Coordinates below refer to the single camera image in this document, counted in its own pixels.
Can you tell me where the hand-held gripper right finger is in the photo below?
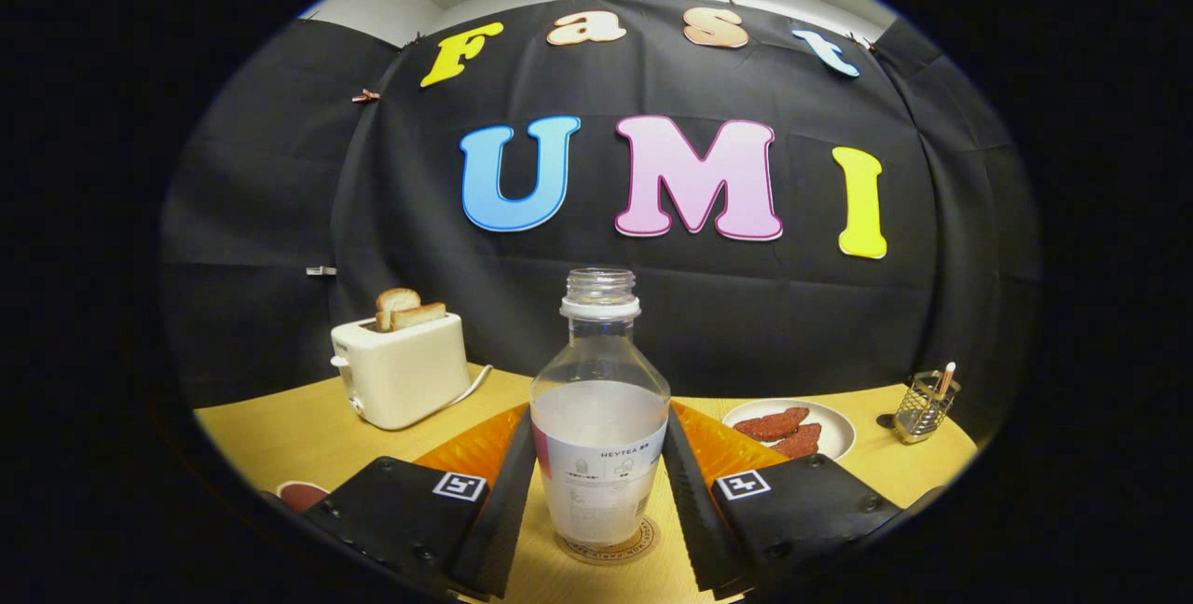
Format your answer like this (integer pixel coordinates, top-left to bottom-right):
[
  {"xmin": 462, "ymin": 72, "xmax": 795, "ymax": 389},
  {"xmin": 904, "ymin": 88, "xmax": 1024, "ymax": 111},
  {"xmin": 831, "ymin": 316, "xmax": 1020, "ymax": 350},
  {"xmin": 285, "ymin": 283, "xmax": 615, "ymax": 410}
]
[{"xmin": 662, "ymin": 402, "xmax": 905, "ymax": 600}]

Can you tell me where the cream toaster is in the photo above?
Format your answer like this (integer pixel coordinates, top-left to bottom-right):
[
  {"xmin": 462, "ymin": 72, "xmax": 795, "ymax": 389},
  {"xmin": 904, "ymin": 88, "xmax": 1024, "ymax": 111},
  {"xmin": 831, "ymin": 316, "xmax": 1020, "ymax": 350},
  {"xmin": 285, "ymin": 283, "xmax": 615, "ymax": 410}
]
[{"xmin": 330, "ymin": 312, "xmax": 472, "ymax": 431}]

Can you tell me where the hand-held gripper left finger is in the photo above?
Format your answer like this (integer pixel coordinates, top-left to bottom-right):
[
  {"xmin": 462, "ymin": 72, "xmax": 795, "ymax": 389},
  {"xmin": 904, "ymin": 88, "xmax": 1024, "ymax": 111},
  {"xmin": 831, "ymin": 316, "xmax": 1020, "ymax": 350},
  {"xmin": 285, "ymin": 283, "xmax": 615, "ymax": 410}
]
[{"xmin": 303, "ymin": 404, "xmax": 539, "ymax": 600}]

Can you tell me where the white round plate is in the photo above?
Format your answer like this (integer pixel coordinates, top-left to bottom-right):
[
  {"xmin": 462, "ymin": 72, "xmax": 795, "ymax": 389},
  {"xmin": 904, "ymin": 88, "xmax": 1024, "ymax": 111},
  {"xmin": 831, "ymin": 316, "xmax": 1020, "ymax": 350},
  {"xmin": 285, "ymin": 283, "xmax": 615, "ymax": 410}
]
[{"xmin": 721, "ymin": 399, "xmax": 857, "ymax": 461}]

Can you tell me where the round wooden coaster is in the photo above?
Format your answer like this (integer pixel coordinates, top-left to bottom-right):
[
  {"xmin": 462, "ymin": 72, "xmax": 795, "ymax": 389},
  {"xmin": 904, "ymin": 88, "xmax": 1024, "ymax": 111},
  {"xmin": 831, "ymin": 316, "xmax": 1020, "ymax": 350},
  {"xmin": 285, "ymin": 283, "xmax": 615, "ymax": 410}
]
[{"xmin": 555, "ymin": 515, "xmax": 661, "ymax": 567}]

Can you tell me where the red meat strip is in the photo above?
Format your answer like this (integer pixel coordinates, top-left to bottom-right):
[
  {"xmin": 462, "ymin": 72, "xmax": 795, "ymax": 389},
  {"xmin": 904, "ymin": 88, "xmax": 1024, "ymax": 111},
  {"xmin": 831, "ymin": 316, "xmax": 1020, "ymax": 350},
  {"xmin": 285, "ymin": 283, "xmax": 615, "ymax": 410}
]
[
  {"xmin": 769, "ymin": 422, "xmax": 823, "ymax": 460},
  {"xmin": 734, "ymin": 406, "xmax": 811, "ymax": 443}
]

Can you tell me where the cream cup with wooden handle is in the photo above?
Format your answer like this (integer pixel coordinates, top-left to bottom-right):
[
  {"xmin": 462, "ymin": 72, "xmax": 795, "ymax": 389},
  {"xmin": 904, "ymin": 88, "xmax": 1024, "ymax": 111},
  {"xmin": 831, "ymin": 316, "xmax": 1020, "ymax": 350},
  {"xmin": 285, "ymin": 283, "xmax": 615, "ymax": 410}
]
[{"xmin": 276, "ymin": 480, "xmax": 331, "ymax": 514}]

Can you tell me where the toast slice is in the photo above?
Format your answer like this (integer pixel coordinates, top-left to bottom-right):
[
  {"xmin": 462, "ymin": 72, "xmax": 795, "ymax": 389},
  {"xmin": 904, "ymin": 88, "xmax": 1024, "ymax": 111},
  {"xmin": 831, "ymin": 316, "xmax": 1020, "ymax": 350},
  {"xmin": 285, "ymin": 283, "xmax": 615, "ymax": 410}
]
[
  {"xmin": 390, "ymin": 302, "xmax": 447, "ymax": 332},
  {"xmin": 376, "ymin": 287, "xmax": 422, "ymax": 332}
]

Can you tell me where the wooden table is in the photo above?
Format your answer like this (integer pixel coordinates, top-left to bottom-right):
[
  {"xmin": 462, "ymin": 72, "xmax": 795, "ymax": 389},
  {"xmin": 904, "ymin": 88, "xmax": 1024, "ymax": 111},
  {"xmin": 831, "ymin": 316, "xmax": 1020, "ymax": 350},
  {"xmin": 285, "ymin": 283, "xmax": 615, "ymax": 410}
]
[{"xmin": 193, "ymin": 364, "xmax": 980, "ymax": 604}]

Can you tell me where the white toaster cable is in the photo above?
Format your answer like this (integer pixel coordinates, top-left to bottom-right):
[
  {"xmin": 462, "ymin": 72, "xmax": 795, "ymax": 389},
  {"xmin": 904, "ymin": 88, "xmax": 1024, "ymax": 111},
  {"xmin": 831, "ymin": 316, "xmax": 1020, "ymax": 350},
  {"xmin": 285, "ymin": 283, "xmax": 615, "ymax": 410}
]
[{"xmin": 447, "ymin": 364, "xmax": 493, "ymax": 409}]

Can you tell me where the metal wire holder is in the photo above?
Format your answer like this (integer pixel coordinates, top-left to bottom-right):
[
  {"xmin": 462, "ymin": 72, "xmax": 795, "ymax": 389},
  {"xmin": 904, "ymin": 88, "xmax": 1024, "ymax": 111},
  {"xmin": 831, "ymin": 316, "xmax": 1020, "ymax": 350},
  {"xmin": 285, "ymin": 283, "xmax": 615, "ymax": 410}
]
[{"xmin": 892, "ymin": 370, "xmax": 961, "ymax": 445}]

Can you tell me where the clear plastic juice bottle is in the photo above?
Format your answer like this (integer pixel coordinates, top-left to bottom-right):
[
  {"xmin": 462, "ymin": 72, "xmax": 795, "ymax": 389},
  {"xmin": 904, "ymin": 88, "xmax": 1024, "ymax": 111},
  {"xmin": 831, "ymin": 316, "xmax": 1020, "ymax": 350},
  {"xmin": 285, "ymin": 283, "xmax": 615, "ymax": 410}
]
[{"xmin": 528, "ymin": 268, "xmax": 672, "ymax": 549}]

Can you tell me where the black backdrop cloth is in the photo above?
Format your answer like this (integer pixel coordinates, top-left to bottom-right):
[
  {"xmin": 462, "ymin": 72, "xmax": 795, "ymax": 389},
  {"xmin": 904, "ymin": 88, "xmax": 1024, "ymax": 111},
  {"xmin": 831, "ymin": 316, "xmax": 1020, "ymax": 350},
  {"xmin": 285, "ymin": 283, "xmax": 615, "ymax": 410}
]
[{"xmin": 158, "ymin": 0, "xmax": 1043, "ymax": 442}]

